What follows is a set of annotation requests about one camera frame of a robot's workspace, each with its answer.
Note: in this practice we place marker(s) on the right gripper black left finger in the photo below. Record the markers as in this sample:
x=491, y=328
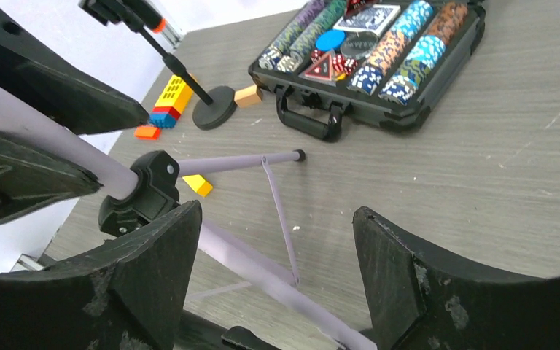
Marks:
x=127, y=293

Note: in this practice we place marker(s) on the small yellow block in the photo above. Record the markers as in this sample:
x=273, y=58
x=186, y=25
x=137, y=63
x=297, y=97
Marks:
x=198, y=184

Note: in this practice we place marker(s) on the red triangle token lower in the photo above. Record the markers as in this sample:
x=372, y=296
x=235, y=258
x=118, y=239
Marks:
x=321, y=70

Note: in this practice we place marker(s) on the black poker chip case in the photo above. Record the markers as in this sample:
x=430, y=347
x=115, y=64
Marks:
x=395, y=88

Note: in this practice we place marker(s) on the yellow grid toy brick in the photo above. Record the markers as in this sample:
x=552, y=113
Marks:
x=176, y=94

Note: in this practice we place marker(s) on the black round-base mic stand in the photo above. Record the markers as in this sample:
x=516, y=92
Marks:
x=216, y=106

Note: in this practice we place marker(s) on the red triangle token upper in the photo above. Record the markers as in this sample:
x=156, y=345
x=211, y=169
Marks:
x=354, y=7

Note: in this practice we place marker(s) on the red triangle token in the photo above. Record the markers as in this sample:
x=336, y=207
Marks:
x=321, y=70
x=354, y=7

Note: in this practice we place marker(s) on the orange flat toy brick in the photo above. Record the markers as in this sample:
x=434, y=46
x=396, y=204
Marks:
x=147, y=132

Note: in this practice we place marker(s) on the blue toy brick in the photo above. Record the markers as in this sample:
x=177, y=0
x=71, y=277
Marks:
x=162, y=121

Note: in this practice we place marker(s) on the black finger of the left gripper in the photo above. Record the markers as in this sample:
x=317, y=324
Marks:
x=38, y=76
x=32, y=178

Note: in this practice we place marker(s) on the small wooden block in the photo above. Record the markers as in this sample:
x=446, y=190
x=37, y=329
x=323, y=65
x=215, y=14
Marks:
x=248, y=96

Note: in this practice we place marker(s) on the blue playing card deck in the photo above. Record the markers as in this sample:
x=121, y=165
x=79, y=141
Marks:
x=376, y=19

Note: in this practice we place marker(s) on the blue round chip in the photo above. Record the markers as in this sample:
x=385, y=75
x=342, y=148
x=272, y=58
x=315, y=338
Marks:
x=330, y=40

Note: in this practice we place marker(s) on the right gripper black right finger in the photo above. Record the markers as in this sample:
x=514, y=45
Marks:
x=422, y=296

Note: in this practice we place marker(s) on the silver dealer button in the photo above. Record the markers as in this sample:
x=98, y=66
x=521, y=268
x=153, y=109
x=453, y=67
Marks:
x=359, y=45

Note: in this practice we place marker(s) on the red toy brick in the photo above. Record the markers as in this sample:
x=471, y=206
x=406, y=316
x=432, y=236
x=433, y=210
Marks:
x=167, y=110

